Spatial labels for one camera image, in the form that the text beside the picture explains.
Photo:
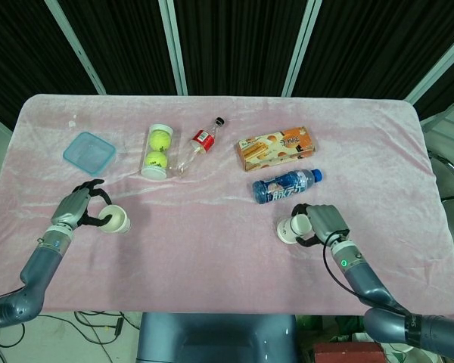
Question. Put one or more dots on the yellow tennis ball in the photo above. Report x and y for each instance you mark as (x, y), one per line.
(155, 160)
(159, 140)

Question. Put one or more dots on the clear bottle with red label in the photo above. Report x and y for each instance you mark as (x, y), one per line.
(202, 141)

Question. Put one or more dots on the orange biscuit box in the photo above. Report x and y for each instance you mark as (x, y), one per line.
(276, 149)

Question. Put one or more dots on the blue sports drink bottle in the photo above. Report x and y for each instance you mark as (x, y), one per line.
(283, 189)

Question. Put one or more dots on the metal chair frame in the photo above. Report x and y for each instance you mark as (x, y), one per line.
(452, 166)

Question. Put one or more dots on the red box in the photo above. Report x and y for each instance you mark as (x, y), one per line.
(348, 353)

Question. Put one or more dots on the white partition post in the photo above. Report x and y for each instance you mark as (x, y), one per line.
(77, 45)
(440, 56)
(176, 49)
(300, 49)

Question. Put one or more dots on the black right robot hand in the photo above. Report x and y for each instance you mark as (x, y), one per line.
(327, 221)

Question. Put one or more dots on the pink velvet tablecloth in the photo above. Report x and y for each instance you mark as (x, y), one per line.
(219, 246)

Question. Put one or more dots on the grey blue robot torso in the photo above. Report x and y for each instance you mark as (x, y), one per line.
(215, 336)

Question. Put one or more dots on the single white paper cup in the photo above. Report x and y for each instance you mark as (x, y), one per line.
(117, 223)

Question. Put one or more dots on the clear tennis ball tube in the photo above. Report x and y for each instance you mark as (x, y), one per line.
(156, 172)

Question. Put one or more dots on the blue plastic container lid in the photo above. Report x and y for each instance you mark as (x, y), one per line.
(89, 153)

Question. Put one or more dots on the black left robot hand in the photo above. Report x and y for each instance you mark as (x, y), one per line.
(72, 206)

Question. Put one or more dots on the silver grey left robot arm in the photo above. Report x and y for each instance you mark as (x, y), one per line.
(41, 261)

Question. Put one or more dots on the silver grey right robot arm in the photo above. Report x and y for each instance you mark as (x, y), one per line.
(367, 280)

